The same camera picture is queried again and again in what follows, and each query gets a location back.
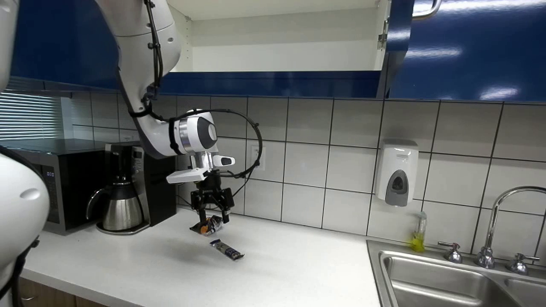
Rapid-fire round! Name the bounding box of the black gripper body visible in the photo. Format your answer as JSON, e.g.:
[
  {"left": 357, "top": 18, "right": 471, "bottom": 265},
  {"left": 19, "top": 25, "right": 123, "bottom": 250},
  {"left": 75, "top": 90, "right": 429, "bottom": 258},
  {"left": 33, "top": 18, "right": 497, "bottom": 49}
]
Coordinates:
[{"left": 191, "top": 171, "right": 234, "bottom": 211}]

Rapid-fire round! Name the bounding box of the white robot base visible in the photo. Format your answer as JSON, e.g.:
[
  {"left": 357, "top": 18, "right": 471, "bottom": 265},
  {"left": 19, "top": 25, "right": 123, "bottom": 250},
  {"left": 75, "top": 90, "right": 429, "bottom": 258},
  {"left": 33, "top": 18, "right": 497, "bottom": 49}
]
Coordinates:
[{"left": 0, "top": 0, "right": 52, "bottom": 307}]

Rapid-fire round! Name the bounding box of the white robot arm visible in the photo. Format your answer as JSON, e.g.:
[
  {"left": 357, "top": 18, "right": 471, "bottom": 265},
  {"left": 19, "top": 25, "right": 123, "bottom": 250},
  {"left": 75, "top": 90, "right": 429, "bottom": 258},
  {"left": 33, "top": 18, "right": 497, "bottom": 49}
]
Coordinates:
[{"left": 96, "top": 0, "right": 236, "bottom": 234}]

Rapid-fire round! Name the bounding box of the open white blue cabinet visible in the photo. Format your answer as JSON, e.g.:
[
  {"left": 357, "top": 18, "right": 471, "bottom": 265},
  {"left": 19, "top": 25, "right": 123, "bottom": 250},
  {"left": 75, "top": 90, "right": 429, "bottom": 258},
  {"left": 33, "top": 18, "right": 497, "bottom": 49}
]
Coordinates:
[{"left": 166, "top": 0, "right": 415, "bottom": 98}]

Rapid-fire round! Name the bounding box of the left blue cabinet door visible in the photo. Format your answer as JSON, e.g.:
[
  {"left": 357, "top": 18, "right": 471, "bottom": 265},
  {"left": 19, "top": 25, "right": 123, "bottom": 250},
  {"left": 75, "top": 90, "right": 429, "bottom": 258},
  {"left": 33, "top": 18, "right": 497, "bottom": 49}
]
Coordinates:
[{"left": 12, "top": 0, "right": 118, "bottom": 90}]

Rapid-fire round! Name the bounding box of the blue cabinet door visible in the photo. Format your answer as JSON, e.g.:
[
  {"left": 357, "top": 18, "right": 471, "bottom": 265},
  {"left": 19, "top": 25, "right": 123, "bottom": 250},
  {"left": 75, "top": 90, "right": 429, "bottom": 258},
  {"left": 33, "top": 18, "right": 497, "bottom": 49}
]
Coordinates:
[
  {"left": 389, "top": 0, "right": 546, "bottom": 103},
  {"left": 12, "top": 0, "right": 118, "bottom": 90}
]

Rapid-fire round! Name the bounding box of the black orange snack packet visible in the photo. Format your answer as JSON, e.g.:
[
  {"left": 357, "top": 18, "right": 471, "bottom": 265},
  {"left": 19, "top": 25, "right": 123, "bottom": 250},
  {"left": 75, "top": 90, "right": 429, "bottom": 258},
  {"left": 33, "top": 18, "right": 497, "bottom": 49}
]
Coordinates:
[{"left": 191, "top": 216, "right": 222, "bottom": 236}]

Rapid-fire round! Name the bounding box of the black steel coffee maker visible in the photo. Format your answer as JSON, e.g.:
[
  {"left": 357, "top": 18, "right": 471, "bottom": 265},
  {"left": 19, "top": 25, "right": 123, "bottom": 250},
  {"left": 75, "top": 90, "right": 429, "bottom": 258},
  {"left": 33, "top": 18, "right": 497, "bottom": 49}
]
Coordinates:
[{"left": 110, "top": 142, "right": 176, "bottom": 228}]

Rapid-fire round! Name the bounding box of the steel coffee carafe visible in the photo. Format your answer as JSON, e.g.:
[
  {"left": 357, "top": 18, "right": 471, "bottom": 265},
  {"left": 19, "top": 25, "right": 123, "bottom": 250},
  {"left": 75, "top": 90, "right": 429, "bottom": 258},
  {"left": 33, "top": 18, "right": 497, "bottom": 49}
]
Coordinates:
[{"left": 86, "top": 182, "right": 144, "bottom": 234}]

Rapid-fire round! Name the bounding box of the black steel microwave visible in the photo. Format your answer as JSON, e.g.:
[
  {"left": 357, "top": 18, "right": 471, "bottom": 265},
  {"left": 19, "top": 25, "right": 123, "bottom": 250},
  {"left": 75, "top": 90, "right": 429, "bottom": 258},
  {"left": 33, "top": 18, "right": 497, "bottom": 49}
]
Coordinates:
[{"left": 4, "top": 139, "right": 108, "bottom": 234}]

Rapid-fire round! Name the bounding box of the white soap dispenser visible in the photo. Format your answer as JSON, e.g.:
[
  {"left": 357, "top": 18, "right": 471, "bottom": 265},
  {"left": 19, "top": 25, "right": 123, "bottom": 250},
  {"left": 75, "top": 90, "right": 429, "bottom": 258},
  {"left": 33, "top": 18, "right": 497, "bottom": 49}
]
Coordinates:
[{"left": 377, "top": 142, "right": 418, "bottom": 207}]

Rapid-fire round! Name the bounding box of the stainless steel sink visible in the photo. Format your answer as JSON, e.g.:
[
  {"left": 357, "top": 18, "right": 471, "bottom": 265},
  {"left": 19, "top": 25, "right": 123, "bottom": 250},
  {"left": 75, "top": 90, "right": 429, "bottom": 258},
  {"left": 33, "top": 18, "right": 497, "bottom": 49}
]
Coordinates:
[{"left": 367, "top": 241, "right": 546, "bottom": 307}]

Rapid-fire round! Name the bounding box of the yellow dish soap bottle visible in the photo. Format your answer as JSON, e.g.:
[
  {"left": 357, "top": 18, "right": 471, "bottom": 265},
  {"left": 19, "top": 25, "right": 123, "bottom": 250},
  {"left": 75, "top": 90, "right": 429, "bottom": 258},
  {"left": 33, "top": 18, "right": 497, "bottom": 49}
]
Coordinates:
[{"left": 410, "top": 212, "right": 427, "bottom": 253}]

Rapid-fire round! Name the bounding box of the chrome sink faucet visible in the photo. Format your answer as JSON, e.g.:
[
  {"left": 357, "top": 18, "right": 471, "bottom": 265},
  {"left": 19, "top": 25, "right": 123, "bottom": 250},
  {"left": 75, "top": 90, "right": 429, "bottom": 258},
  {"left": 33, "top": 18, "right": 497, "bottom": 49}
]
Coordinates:
[{"left": 441, "top": 185, "right": 546, "bottom": 275}]

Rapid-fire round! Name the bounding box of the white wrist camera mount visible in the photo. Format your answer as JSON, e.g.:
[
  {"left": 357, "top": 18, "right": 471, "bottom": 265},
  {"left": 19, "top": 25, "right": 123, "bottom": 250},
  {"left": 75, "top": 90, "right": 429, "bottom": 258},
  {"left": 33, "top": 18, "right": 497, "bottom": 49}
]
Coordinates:
[{"left": 168, "top": 153, "right": 236, "bottom": 185}]

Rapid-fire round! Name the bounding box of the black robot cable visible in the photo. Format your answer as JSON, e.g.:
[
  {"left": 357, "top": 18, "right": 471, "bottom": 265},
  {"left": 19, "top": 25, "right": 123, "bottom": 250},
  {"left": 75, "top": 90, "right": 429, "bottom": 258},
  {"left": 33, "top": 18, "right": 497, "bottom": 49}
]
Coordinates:
[{"left": 128, "top": 0, "right": 265, "bottom": 199}]

